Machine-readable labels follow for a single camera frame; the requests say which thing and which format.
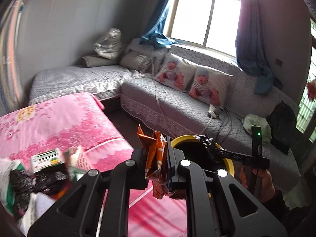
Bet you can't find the green white medicine box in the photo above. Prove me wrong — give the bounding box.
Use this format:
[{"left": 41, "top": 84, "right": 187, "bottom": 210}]
[{"left": 30, "top": 148, "right": 65, "bottom": 173}]

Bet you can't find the orange snack wrapper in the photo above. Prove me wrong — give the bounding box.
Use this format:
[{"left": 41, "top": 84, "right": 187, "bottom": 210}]
[{"left": 136, "top": 125, "right": 186, "bottom": 200}]

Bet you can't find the white tissue pack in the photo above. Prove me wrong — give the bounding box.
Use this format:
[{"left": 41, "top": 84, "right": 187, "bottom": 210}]
[{"left": 18, "top": 193, "right": 55, "bottom": 236}]

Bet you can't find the yellow rimmed trash bin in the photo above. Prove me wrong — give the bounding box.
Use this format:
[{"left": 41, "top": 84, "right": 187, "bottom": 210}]
[{"left": 170, "top": 134, "right": 235, "bottom": 200}]

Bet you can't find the right hand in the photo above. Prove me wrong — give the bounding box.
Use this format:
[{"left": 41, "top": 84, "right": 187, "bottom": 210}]
[{"left": 239, "top": 166, "right": 276, "bottom": 203}]

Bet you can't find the green cloth bundle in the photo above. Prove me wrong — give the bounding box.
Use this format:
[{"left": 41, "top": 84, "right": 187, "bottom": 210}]
[{"left": 242, "top": 114, "right": 272, "bottom": 146}]

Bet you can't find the black bag on sofa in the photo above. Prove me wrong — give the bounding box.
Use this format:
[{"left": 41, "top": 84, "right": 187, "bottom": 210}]
[{"left": 266, "top": 101, "right": 297, "bottom": 155}]

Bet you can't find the pink white napkin pack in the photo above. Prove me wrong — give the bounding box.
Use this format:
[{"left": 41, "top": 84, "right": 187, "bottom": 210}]
[{"left": 63, "top": 146, "right": 93, "bottom": 182}]

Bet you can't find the black crumpled plastic bag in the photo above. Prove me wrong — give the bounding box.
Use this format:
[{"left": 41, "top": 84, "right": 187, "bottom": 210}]
[{"left": 9, "top": 164, "right": 69, "bottom": 220}]

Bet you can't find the white power adapter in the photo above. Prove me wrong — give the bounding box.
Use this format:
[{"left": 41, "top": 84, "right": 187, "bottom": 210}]
[{"left": 208, "top": 104, "right": 223, "bottom": 119}]

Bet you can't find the right baby print pillow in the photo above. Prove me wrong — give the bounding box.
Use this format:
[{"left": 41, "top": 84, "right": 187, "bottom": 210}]
[{"left": 189, "top": 66, "right": 233, "bottom": 106}]

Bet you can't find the baby print pillow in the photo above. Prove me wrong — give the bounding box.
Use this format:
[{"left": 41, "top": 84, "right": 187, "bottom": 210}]
[
  {"left": 189, "top": 66, "right": 233, "bottom": 106},
  {"left": 154, "top": 54, "right": 198, "bottom": 92}
]

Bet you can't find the pink floral tablecloth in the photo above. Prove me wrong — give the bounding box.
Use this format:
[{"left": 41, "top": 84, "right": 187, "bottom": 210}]
[{"left": 1, "top": 93, "right": 187, "bottom": 236}]

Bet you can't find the grey quilted corner sofa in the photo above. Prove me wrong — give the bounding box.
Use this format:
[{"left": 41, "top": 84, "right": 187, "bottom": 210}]
[{"left": 28, "top": 38, "right": 302, "bottom": 193}]

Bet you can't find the right purple curtain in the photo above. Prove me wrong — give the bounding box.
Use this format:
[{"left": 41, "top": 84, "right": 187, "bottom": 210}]
[{"left": 236, "top": 0, "right": 283, "bottom": 95}]

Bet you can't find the left baby print pillow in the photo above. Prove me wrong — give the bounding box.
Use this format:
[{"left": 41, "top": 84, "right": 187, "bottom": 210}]
[{"left": 154, "top": 54, "right": 198, "bottom": 92}]

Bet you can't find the striped hanging cloth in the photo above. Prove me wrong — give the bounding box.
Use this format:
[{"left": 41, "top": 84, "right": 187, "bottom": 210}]
[{"left": 1, "top": 0, "right": 26, "bottom": 115}]

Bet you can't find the grey square cushion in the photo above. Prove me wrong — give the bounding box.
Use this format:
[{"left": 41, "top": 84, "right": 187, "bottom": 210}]
[{"left": 120, "top": 51, "right": 151, "bottom": 73}]

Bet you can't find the grey bolster cushion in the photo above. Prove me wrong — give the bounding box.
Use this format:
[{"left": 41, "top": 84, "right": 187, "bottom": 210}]
[{"left": 81, "top": 55, "right": 118, "bottom": 67}]

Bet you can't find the silver plastic bag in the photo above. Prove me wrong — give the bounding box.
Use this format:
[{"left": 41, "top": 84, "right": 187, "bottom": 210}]
[{"left": 93, "top": 28, "right": 124, "bottom": 60}]

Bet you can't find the left blue curtain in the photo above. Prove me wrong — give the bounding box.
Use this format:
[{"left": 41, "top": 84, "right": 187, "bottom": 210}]
[{"left": 139, "top": 0, "right": 176, "bottom": 49}]

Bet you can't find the window with wooden frame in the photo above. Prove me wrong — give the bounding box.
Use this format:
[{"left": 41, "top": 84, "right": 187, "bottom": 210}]
[{"left": 163, "top": 0, "right": 241, "bottom": 57}]

